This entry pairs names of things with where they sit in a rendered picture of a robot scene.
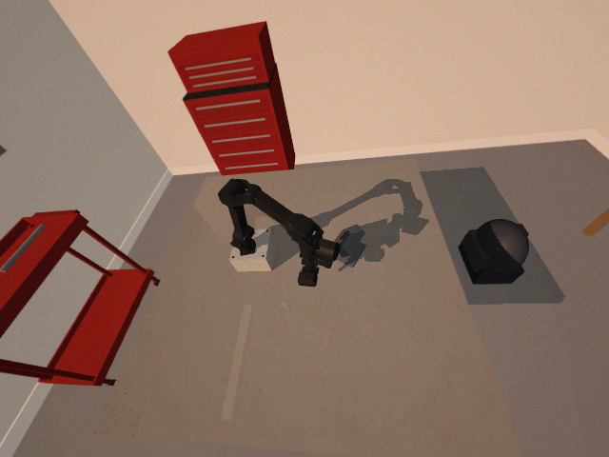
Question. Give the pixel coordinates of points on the dark grey sloped panel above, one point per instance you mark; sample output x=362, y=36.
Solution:
x=351, y=248

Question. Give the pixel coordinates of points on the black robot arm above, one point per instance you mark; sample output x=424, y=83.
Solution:
x=237, y=192

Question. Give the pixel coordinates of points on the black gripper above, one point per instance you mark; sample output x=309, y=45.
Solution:
x=309, y=275

